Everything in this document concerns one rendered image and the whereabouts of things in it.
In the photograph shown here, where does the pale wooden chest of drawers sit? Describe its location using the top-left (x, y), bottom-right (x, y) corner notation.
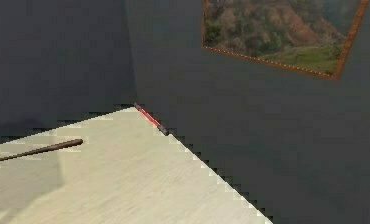
top-left (0, 105), bottom-right (275, 224)

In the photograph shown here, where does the red and black pen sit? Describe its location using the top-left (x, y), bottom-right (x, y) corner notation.
top-left (133, 102), bottom-right (170, 137)

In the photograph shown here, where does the brown framed landscape picture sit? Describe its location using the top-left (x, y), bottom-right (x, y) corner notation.
top-left (201, 0), bottom-right (370, 81)

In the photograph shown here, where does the dark brown baseball bat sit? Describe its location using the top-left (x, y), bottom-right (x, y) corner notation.
top-left (0, 138), bottom-right (84, 164)

